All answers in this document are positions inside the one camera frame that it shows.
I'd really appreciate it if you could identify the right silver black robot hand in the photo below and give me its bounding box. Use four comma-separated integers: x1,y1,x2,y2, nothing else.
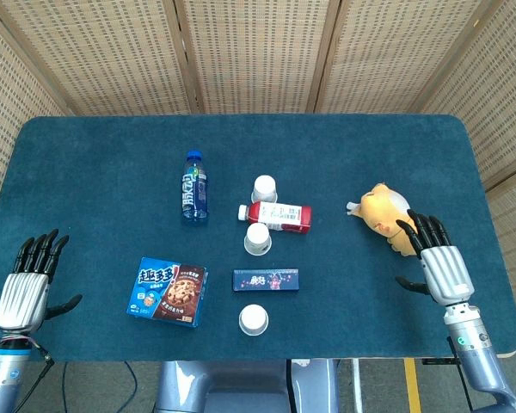
395,209,476,307

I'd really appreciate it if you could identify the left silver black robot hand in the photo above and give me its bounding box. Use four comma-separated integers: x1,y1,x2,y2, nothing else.
0,228,83,336

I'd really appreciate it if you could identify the white paper cup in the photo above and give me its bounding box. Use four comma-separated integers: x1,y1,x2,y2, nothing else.
251,174,279,203
238,304,270,337
243,222,272,256

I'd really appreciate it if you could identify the yellow plush toy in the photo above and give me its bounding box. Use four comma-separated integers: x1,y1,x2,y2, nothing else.
346,182,419,257

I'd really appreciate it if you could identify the yellow floor tape strip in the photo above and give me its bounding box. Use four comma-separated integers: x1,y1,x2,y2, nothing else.
403,359,421,413

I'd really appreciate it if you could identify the white table leg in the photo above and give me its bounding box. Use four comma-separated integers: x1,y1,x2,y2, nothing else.
351,359,363,413

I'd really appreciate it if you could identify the blue chocolate cookie box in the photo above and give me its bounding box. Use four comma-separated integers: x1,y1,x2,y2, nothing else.
126,256,209,330

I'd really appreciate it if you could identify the teal felt table mat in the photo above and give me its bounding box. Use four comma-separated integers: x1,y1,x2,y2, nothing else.
0,114,516,362

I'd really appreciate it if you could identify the red drink bottle white label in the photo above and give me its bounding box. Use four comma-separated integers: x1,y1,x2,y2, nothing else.
236,200,313,235

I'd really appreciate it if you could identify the dark blue long box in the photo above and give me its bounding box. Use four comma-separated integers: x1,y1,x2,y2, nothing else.
232,268,301,294

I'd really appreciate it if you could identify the blue sports drink bottle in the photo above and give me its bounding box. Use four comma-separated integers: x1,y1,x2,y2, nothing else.
180,149,210,228

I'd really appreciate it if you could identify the blue-grey robot torso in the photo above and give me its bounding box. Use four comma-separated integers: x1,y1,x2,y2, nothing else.
154,359,341,413

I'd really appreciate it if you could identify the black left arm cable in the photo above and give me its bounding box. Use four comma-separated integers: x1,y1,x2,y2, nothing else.
9,339,56,413

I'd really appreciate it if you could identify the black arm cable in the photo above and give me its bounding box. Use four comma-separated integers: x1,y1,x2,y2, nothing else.
9,339,56,413
445,336,473,410

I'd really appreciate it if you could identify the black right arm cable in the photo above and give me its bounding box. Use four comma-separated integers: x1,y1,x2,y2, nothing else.
445,336,473,410

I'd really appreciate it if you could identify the black floor cable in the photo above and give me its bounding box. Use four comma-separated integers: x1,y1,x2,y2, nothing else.
59,361,69,413

